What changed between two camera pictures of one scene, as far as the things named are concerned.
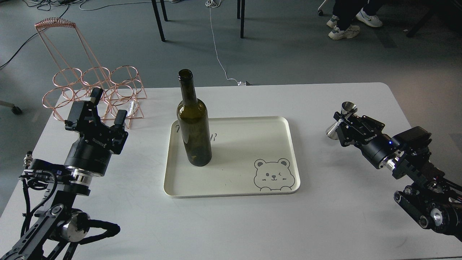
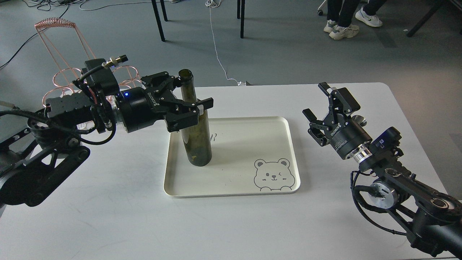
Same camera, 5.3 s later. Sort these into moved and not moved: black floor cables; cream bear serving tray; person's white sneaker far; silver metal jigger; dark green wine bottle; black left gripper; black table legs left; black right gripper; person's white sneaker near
Moved: silver metal jigger; black left gripper; black right gripper
Not moved: black floor cables; person's white sneaker far; person's white sneaker near; black table legs left; dark green wine bottle; cream bear serving tray
